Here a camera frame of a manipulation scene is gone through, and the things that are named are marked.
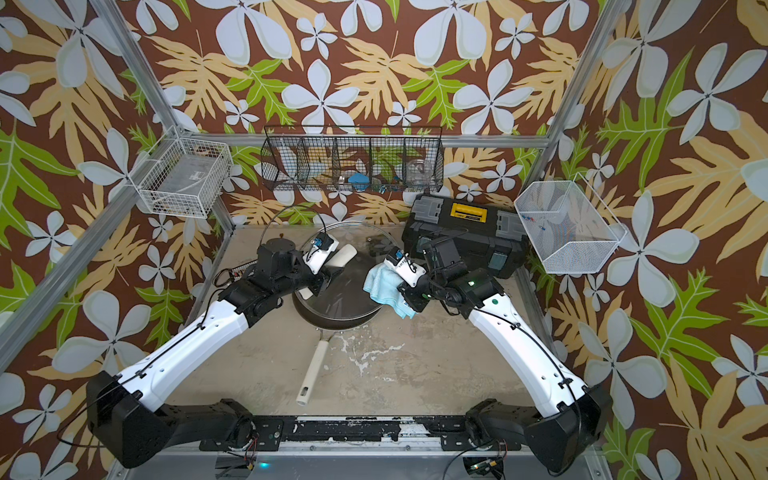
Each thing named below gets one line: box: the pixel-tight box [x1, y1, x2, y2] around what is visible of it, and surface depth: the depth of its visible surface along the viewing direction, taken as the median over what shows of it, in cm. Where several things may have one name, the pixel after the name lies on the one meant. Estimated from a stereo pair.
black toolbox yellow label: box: [402, 195, 528, 279], surface depth 100 cm
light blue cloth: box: [363, 262, 417, 320], surface depth 73 cm
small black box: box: [365, 234, 392, 257], surface depth 107 cm
